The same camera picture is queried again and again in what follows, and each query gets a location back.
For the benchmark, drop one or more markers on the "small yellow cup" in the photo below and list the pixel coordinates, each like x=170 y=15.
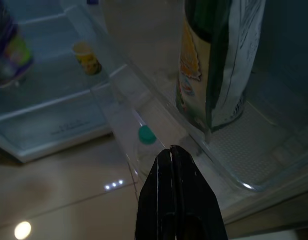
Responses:
x=87 y=60

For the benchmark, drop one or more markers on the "green snack bag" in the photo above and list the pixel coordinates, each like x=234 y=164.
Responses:
x=218 y=75

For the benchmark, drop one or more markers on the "long clear door bin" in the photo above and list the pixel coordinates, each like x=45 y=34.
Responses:
x=243 y=162

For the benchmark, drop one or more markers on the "glass fridge shelf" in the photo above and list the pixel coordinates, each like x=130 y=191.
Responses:
x=44 y=100

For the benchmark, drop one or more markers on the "clear crisper drawer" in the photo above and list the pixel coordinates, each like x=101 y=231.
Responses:
x=56 y=125

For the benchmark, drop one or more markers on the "purple soda can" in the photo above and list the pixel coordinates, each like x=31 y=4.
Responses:
x=11 y=50

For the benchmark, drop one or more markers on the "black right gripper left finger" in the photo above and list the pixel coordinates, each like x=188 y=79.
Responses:
x=156 y=200

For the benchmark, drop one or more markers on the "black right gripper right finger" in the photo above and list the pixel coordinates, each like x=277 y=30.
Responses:
x=193 y=205

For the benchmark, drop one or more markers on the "green capped water bottle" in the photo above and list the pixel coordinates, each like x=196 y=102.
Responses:
x=146 y=135

